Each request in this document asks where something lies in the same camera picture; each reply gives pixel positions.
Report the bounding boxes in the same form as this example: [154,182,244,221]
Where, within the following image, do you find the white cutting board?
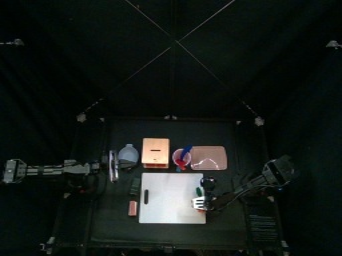
[137,172,208,225]

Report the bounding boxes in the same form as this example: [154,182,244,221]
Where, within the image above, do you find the clear plastic bottle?
[116,143,140,170]

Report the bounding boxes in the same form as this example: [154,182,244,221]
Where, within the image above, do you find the dark green toy block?
[128,177,141,197]

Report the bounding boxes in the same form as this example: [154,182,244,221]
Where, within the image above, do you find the wooden box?
[140,137,170,170]

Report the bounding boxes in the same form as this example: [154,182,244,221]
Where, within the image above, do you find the white printed label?
[247,213,277,238]

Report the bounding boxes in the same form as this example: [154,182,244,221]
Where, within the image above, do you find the pink rectangular block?
[126,199,138,217]

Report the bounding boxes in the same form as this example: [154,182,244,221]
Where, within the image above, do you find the pink square plate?
[189,145,228,172]

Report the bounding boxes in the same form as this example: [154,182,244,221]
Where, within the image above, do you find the blue toy utensil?
[180,144,194,159]

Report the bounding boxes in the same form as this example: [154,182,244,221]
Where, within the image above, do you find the silver frame foot bracket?
[38,236,57,256]
[279,240,291,256]

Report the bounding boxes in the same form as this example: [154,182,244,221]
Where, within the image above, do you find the thin diagonal brace wire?
[121,0,259,118]
[81,0,236,116]

